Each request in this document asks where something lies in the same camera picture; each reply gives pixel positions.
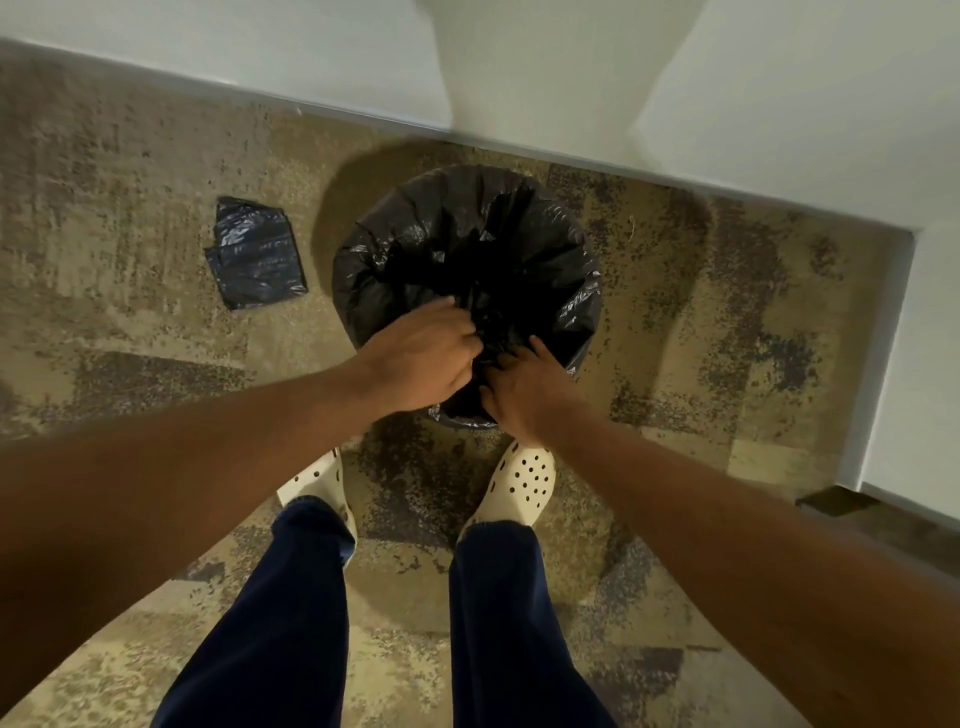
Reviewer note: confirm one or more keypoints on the person's left hand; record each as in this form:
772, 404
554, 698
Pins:
420, 360

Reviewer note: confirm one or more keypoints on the person's left fingers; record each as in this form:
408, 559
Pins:
461, 326

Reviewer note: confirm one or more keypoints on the person's right white clog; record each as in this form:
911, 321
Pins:
517, 484

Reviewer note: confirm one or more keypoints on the person's left forearm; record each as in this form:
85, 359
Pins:
172, 480

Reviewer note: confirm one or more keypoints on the person's navy left trouser leg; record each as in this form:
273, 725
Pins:
274, 622

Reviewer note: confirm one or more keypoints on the person's white clog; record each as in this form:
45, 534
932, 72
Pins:
319, 484
517, 484

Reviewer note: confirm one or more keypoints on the person's right thumb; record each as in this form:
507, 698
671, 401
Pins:
538, 351

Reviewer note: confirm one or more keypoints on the person's right forearm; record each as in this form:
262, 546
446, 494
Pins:
750, 570

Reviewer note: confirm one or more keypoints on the person's navy right trouser leg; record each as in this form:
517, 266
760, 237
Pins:
510, 630

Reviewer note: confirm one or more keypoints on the black trash bag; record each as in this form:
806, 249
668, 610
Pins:
480, 255
255, 255

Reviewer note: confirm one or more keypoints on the person's left white clog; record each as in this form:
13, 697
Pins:
319, 484

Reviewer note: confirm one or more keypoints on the folded black trash bag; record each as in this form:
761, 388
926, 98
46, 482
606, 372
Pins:
255, 255

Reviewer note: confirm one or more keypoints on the person's navy trouser leg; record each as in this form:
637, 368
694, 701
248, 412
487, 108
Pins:
274, 622
510, 630

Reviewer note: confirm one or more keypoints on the person's right hand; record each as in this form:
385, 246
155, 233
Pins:
529, 397

